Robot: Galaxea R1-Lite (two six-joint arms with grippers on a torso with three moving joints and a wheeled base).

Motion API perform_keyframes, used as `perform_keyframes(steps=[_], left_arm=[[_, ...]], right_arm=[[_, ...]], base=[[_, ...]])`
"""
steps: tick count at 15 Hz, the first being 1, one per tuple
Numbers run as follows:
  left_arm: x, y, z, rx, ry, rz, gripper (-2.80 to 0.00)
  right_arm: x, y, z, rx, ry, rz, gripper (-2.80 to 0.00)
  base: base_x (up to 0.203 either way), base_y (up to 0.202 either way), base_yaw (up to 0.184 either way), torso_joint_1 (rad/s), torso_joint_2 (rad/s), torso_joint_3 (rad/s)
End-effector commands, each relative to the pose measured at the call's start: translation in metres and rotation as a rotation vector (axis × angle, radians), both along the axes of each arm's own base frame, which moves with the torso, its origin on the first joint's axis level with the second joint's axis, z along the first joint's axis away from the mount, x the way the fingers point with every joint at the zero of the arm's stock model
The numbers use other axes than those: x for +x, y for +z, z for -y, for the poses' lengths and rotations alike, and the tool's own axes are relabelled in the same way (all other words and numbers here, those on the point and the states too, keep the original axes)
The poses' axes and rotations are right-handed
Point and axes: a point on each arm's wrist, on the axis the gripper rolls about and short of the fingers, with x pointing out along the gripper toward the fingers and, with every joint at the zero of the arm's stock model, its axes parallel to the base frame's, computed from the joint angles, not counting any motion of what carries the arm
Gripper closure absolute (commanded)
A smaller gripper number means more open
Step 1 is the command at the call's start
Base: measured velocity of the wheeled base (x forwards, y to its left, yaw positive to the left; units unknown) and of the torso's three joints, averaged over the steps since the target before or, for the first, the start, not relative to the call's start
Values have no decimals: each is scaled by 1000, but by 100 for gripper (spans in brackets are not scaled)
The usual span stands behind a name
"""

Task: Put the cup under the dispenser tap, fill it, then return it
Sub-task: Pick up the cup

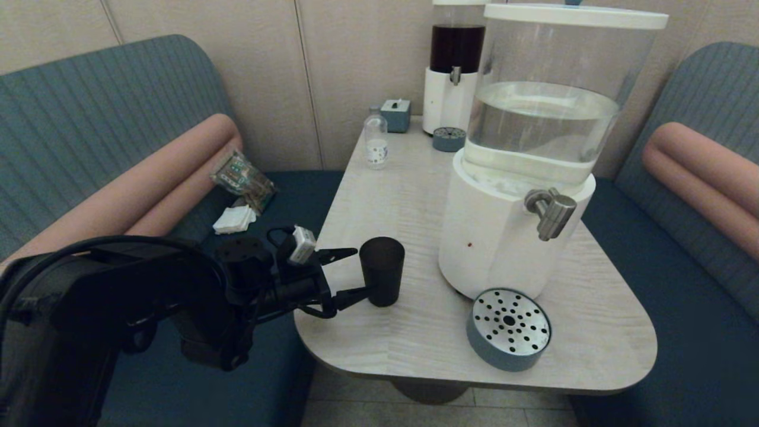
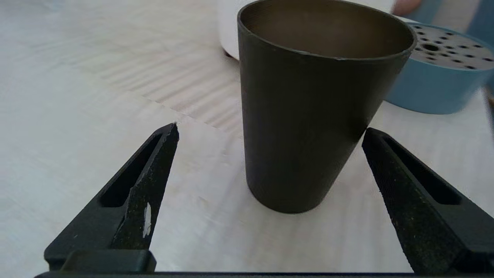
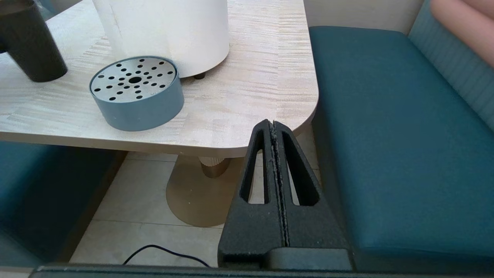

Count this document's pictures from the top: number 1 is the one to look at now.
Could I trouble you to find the white paper napkins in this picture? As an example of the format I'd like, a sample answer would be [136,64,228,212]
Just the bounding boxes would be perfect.
[213,205,258,235]

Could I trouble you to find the large white dispenser lid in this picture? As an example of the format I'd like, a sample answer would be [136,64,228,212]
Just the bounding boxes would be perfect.
[483,0,669,30]

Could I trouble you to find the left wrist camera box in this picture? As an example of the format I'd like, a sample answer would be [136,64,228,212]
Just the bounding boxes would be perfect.
[288,225,317,265]

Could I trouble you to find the black plastic cup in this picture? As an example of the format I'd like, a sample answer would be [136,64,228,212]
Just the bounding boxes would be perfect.
[359,237,406,308]

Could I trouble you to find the clear plastic bottle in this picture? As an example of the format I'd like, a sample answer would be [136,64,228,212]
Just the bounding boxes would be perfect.
[364,106,389,170]

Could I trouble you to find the clear snack packet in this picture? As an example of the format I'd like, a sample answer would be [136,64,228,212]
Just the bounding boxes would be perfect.
[209,149,278,214]

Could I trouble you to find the black left camera cable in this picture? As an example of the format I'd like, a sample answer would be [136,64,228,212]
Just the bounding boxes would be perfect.
[267,227,297,250]

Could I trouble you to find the dark table pedestal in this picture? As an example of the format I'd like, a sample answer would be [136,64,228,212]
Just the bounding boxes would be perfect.
[388,380,475,407]

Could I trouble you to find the small blue drip tray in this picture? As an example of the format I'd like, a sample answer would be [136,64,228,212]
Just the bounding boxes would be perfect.
[432,126,467,152]

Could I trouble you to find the large silver metal tap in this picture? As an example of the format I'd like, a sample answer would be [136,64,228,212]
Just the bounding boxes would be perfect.
[524,188,578,242]

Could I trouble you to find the clear water dispenser white base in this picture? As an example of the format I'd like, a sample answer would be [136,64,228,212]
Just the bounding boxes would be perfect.
[438,3,669,301]

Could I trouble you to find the small blue box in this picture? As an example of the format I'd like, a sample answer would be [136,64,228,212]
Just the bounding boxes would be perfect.
[380,98,412,133]

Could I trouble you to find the dark drink dispenser white base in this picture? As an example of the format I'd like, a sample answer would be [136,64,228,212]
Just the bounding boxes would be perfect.
[422,0,492,136]

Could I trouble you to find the large blue drip tray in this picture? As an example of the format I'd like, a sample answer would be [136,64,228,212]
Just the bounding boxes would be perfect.
[465,288,552,372]

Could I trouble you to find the teal upholstered bench sofa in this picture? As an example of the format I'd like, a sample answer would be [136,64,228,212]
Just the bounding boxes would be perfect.
[569,42,759,427]
[0,34,345,427]

